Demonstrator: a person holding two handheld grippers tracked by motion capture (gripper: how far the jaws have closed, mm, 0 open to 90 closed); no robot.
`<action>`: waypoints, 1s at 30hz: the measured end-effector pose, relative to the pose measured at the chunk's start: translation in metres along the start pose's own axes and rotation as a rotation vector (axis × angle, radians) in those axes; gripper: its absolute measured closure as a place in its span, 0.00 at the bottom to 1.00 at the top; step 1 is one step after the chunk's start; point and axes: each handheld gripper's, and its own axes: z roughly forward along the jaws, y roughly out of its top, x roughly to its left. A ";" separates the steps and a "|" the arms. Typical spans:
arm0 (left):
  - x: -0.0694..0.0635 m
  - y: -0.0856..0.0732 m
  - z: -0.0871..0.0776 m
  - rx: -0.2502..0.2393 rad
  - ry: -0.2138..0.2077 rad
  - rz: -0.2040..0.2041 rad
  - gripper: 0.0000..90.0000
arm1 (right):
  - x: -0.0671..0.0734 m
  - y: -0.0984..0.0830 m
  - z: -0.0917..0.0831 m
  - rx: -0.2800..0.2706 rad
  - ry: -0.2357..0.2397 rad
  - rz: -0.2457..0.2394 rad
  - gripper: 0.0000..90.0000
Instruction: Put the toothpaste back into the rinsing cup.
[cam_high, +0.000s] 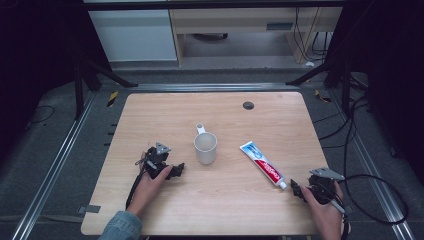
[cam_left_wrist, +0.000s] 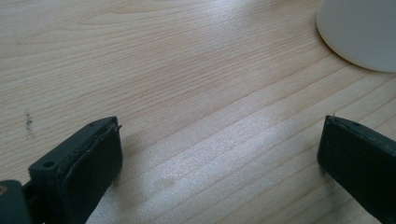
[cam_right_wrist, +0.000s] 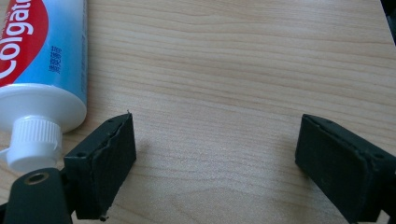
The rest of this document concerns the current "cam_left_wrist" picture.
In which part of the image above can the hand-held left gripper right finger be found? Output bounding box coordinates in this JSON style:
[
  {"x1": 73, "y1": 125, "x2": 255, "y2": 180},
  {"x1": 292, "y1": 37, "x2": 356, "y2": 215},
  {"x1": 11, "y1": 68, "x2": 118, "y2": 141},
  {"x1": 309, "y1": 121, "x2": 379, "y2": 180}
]
[{"x1": 317, "y1": 115, "x2": 396, "y2": 224}]

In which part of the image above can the white cup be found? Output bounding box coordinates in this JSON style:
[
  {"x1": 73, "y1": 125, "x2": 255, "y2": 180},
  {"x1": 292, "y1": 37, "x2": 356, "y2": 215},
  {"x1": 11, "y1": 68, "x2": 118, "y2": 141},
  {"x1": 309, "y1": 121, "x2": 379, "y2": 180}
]
[{"x1": 316, "y1": 0, "x2": 396, "y2": 74}]

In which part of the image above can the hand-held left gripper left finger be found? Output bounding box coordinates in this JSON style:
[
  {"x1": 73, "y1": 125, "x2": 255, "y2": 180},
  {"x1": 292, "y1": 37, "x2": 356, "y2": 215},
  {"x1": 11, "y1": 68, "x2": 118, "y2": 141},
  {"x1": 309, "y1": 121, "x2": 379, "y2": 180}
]
[{"x1": 28, "y1": 116, "x2": 123, "y2": 224}]

